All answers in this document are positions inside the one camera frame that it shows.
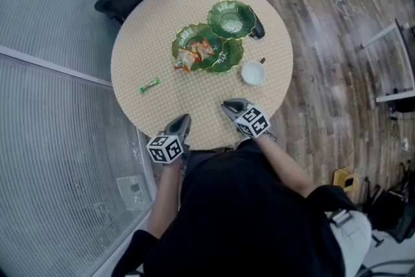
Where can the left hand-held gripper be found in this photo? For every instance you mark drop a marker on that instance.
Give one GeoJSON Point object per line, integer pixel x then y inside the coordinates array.
{"type": "Point", "coordinates": [163, 150]}

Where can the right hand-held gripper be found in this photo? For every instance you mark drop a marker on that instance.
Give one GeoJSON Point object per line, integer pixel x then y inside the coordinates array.
{"type": "Point", "coordinates": [253, 121]}

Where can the green candy wrapper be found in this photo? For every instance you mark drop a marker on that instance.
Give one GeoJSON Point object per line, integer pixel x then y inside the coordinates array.
{"type": "Point", "coordinates": [150, 85]}

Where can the red snack packet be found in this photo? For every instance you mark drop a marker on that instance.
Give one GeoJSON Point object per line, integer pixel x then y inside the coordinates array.
{"type": "Point", "coordinates": [196, 59]}

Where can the beige snack packet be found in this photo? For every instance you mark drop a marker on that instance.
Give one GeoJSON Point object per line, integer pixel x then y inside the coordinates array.
{"type": "Point", "coordinates": [183, 61]}

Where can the orange snack packet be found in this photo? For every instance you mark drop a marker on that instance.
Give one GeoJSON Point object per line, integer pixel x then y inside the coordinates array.
{"type": "Point", "coordinates": [204, 48]}

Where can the green leaf-shaped tiered tray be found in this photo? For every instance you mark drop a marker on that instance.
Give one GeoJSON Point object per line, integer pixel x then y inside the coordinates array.
{"type": "Point", "coordinates": [230, 14]}

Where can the person's right forearm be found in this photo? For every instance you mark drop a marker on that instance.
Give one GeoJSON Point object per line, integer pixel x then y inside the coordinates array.
{"type": "Point", "coordinates": [285, 165]}

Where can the person's left forearm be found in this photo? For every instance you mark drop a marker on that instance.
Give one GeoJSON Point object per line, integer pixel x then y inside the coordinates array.
{"type": "Point", "coordinates": [165, 198]}

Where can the round table with checkered cloth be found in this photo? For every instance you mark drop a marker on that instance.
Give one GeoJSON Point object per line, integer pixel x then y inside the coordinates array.
{"type": "Point", "coordinates": [201, 100]}

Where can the person's dark trousers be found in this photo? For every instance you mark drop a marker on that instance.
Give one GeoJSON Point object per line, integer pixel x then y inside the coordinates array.
{"type": "Point", "coordinates": [194, 159]}

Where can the white cup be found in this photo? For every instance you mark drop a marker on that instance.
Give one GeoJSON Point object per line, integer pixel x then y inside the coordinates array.
{"type": "Point", "coordinates": [253, 73]}

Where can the black computer mouse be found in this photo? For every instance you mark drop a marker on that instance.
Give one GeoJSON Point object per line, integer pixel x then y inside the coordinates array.
{"type": "Point", "coordinates": [258, 29]}

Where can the white floor appliance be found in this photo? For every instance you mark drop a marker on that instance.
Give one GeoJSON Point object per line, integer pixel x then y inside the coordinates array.
{"type": "Point", "coordinates": [126, 194]}

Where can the person's black shirt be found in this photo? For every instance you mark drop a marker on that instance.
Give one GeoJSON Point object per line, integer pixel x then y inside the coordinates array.
{"type": "Point", "coordinates": [240, 220]}

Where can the yellow floor box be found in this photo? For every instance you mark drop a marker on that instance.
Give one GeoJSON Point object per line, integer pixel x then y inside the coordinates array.
{"type": "Point", "coordinates": [338, 176]}

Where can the white plug adapter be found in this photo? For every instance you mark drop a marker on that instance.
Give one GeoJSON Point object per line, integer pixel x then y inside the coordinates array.
{"type": "Point", "coordinates": [405, 143]}

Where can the grey bag with buckle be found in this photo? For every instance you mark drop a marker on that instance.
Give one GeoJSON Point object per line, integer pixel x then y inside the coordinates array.
{"type": "Point", "coordinates": [353, 236]}

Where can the black swivel chair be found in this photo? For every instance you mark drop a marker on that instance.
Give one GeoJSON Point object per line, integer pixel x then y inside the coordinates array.
{"type": "Point", "coordinates": [389, 214]}

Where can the white frame desk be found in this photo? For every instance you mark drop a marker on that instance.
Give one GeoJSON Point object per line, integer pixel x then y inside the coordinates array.
{"type": "Point", "coordinates": [394, 97]}

